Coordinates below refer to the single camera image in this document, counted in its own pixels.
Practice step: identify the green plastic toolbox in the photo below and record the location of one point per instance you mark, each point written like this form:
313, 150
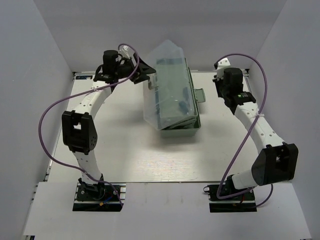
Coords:
170, 100

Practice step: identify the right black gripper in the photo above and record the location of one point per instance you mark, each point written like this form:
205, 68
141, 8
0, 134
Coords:
217, 83

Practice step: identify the left blue table sticker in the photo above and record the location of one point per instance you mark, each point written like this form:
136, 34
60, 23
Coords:
83, 77

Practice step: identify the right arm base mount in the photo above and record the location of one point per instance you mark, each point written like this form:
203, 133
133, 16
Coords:
244, 203

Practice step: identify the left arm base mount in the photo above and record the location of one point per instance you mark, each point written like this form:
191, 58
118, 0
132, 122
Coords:
99, 197

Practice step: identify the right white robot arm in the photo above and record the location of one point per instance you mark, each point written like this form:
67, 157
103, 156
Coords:
276, 161

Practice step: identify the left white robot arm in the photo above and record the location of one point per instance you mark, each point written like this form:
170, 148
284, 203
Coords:
78, 129

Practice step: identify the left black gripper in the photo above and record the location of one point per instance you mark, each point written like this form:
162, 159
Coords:
139, 75

